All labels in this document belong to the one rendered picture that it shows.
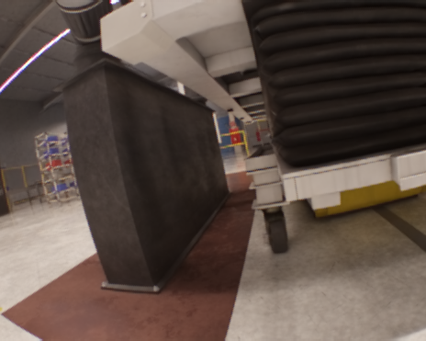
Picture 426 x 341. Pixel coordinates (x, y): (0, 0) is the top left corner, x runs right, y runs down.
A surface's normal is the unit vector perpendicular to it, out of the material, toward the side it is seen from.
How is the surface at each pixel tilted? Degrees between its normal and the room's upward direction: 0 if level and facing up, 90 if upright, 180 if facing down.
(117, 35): 90
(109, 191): 90
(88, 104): 90
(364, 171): 90
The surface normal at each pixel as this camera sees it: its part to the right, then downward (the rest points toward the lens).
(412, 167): -0.25, 0.13
